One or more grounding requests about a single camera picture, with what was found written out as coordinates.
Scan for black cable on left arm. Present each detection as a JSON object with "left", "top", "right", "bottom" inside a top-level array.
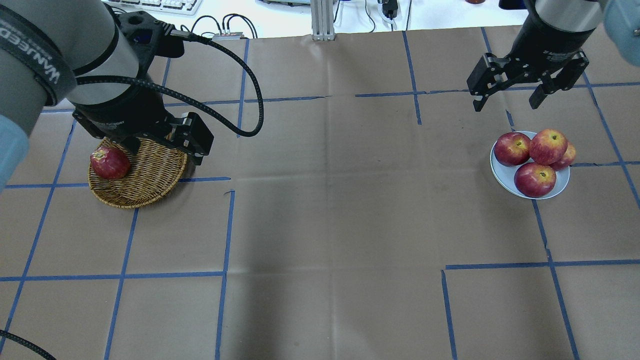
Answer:
[{"left": 75, "top": 30, "right": 264, "bottom": 138}]

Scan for aluminium frame post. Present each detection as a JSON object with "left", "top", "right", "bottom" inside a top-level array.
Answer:
[{"left": 310, "top": 0, "right": 336, "bottom": 41}]

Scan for dark red apple on plate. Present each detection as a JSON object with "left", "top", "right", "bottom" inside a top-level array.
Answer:
[{"left": 493, "top": 131, "right": 531, "bottom": 167}]

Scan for red apple front on plate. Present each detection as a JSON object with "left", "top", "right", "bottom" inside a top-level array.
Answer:
[{"left": 513, "top": 162, "right": 557, "bottom": 198}]

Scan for red apple with yellow top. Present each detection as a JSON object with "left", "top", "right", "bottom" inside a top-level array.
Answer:
[{"left": 550, "top": 141, "right": 577, "bottom": 172}]

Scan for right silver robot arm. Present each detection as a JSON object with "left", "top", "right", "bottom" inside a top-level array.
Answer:
[{"left": 506, "top": 0, "right": 639, "bottom": 109}]

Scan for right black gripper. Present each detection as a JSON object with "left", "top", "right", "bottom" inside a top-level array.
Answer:
[{"left": 466, "top": 13, "right": 595, "bottom": 112}]

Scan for woven wicker basket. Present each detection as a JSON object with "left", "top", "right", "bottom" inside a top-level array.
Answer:
[{"left": 87, "top": 138, "right": 188, "bottom": 209}]

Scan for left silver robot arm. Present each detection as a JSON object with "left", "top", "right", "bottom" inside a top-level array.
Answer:
[{"left": 1, "top": 0, "right": 227, "bottom": 188}]

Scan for light blue plate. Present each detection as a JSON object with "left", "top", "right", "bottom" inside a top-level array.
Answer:
[{"left": 489, "top": 131, "right": 570, "bottom": 199}]

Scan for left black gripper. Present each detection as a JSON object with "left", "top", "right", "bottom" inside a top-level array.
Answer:
[{"left": 72, "top": 11, "right": 214, "bottom": 166}]

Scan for red yellow striped apple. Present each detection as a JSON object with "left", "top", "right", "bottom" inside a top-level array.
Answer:
[{"left": 529, "top": 129, "right": 569, "bottom": 166}]

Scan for white keyboard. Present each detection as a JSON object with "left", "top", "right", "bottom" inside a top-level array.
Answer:
[{"left": 102, "top": 0, "right": 204, "bottom": 16}]

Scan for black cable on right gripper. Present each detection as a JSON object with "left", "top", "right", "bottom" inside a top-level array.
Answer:
[{"left": 0, "top": 329, "right": 57, "bottom": 360}]

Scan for dark red apple in basket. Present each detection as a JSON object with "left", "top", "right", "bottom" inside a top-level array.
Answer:
[{"left": 90, "top": 146, "right": 131, "bottom": 180}]

